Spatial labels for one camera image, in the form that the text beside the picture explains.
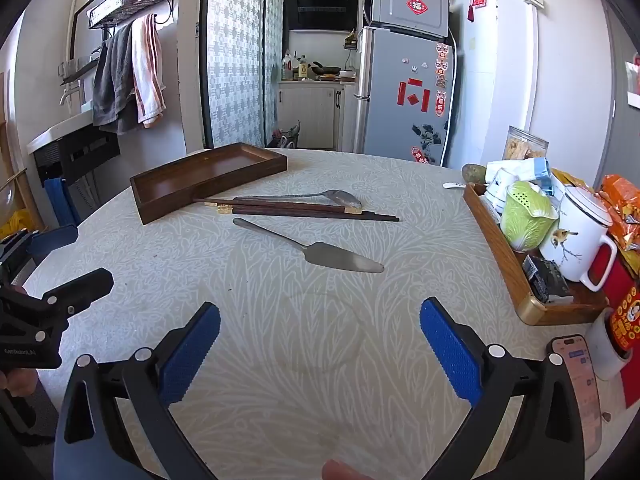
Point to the green cabbage-shaped ceramic pot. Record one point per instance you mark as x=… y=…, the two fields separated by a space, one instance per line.
x=525 y=215

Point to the clear jar of snacks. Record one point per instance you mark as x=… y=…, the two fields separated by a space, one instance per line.
x=525 y=147

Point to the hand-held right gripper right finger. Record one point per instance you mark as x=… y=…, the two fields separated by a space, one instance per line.
x=450 y=355

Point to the black range hood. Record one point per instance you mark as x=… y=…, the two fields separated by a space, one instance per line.
x=320 y=7

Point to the dark wooden tray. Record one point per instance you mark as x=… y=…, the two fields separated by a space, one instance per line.
x=165 y=187

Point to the patterned sliding door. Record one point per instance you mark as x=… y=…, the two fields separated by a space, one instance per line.
x=235 y=55

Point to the clutter on kitchen floor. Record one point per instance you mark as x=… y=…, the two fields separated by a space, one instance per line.
x=287 y=137

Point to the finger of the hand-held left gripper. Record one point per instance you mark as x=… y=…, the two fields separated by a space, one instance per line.
x=82 y=287

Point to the person's left hand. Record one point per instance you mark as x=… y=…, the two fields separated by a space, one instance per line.
x=19 y=382

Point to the pink striped towel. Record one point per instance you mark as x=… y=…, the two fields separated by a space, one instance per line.
x=147 y=70

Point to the red box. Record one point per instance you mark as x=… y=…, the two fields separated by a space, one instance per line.
x=620 y=280

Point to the grey towel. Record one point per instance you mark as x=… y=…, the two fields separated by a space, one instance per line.
x=112 y=80

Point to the black packet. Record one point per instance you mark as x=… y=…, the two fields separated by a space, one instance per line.
x=545 y=277

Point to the white kitchen cabinet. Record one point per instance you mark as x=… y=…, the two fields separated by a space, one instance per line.
x=305 y=112

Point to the person's right hand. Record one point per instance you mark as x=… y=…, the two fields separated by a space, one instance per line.
x=342 y=471

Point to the metal spoon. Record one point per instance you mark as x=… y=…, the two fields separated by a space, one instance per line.
x=340 y=197

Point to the light wooden serving tray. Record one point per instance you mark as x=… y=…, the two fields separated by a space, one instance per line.
x=505 y=265

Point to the smartphone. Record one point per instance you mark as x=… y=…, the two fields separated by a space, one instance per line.
x=582 y=395

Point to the blue chair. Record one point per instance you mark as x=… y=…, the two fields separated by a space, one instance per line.
x=57 y=240

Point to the grey refrigerator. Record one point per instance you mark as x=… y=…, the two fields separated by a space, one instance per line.
x=395 y=85

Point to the white sink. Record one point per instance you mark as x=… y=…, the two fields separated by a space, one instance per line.
x=55 y=132

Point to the wall mirror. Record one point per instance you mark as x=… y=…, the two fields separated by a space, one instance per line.
x=85 y=20

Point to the black sink cabinet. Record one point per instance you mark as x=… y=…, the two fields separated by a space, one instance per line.
x=80 y=152

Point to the brown potato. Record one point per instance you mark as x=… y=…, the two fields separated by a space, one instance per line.
x=472 y=173

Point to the white ceramic spoon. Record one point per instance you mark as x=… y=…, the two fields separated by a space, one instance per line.
x=454 y=185

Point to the white cup with red label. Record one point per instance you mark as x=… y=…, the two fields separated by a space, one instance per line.
x=607 y=350

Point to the metal cake server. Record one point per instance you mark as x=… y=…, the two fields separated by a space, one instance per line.
x=345 y=259

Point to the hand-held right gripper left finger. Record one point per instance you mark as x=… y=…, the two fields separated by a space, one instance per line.
x=192 y=355

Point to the black wok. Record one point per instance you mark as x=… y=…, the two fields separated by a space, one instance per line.
x=327 y=68

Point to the white striped ceramic cup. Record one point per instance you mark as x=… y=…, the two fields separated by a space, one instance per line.
x=500 y=187

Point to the yellow bag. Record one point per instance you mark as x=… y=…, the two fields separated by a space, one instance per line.
x=15 y=225

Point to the orange snack bag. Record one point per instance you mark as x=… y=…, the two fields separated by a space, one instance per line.
x=622 y=210

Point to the blue and white carton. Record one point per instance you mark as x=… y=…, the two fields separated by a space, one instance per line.
x=530 y=169

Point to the white enamel mug with lid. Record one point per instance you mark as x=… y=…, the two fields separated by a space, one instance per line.
x=575 y=240

